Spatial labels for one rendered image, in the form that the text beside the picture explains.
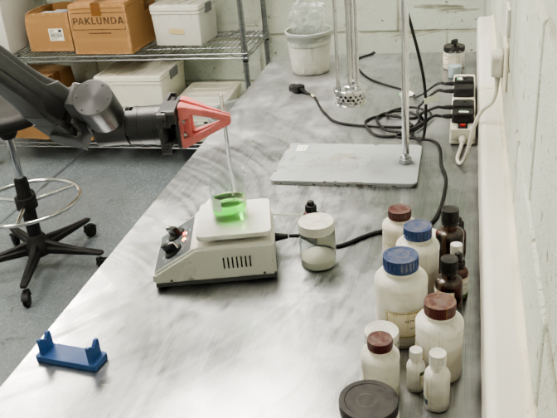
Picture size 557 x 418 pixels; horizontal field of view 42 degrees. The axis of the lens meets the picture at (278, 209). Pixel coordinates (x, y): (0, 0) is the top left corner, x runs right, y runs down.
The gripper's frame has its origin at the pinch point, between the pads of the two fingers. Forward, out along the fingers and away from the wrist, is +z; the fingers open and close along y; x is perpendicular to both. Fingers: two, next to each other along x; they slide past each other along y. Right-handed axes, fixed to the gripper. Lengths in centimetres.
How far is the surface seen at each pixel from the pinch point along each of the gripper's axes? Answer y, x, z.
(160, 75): 219, 58, -61
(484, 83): 56, 17, 51
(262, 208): 3.9, 17.6, 3.7
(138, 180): 204, 103, -76
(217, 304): -10.7, 26.2, -3.2
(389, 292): -23.0, 17.0, 22.2
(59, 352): -22.4, 25.0, -24.5
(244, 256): -4.8, 21.4, 0.9
